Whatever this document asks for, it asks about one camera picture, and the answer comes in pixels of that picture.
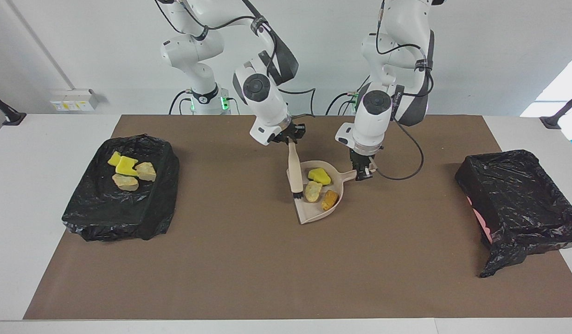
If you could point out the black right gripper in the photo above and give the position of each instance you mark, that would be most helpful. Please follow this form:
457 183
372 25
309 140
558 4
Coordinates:
292 131

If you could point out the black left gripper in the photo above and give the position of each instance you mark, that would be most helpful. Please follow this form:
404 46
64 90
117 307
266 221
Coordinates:
360 155

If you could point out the beige hand brush black bristles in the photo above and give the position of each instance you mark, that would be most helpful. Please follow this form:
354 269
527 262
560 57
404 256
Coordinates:
294 171

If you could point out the yellow sponge chunk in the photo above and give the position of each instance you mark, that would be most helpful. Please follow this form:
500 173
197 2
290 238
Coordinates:
319 176

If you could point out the brown potato shaped lump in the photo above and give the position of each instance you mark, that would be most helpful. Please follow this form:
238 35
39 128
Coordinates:
330 200

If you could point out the pale knobbly lump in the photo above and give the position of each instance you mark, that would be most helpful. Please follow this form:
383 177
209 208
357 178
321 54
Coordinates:
313 191

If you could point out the beige plastic dustpan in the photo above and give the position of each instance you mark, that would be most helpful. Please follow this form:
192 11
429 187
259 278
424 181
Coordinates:
311 211

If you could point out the orange striped croissant piece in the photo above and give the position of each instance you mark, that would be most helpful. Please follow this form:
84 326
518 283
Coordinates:
145 171

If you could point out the yellow notched sponge piece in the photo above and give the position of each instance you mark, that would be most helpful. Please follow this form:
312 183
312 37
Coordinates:
127 167

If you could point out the pale crusty bread piece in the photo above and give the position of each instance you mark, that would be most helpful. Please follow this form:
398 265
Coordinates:
125 182

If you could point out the yellow green sponge block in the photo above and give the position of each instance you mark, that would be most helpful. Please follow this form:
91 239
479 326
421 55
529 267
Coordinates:
113 158

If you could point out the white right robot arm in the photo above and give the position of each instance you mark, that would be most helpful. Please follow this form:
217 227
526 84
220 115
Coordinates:
272 111

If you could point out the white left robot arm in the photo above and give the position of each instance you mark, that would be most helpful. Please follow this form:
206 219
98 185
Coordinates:
371 130

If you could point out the pink plastic bin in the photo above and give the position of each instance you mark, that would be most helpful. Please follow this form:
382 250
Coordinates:
480 222

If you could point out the right black-bagged bin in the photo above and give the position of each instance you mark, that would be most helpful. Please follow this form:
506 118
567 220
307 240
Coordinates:
522 195

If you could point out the green lit base light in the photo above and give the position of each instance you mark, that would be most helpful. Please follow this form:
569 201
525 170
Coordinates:
355 101
224 103

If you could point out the brown table mat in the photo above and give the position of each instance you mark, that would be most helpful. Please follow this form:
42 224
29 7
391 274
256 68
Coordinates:
221 287

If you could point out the black bag covered tray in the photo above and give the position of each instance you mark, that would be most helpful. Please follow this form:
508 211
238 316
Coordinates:
128 213

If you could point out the black camera stand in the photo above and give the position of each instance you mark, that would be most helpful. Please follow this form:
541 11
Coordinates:
7 113
557 118

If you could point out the white wall socket box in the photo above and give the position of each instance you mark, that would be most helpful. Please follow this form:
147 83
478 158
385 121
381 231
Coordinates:
74 99

